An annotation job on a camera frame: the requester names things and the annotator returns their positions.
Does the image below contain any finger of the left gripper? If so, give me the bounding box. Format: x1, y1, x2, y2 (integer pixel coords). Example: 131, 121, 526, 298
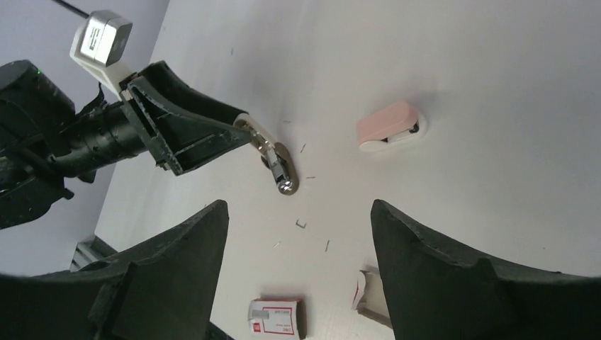
119, 61, 251, 176

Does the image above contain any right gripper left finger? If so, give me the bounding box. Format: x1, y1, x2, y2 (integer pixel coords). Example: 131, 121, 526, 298
1, 200, 229, 339

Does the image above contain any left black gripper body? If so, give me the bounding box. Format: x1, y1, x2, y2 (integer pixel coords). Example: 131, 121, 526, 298
47, 102, 147, 179

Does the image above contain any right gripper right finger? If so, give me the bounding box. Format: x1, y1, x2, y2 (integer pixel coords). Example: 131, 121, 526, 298
371, 200, 600, 339

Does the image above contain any metal stapler magazine piece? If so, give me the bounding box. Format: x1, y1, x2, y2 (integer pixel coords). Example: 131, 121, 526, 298
234, 113, 300, 196

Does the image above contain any red white staple box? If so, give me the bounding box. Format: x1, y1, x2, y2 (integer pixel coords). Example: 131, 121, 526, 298
247, 297, 308, 340

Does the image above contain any pink white mini stapler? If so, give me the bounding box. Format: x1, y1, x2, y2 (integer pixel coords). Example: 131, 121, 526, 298
356, 101, 428, 152

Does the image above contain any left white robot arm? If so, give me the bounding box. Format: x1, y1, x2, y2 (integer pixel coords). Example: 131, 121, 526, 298
1, 59, 250, 229

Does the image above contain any left aluminium frame rail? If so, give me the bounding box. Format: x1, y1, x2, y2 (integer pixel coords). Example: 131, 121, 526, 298
69, 236, 117, 272

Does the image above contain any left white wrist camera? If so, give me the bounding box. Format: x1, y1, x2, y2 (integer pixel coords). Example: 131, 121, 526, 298
69, 9, 133, 96

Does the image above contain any left black camera cable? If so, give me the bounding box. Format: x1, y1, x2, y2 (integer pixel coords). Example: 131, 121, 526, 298
51, 0, 90, 20

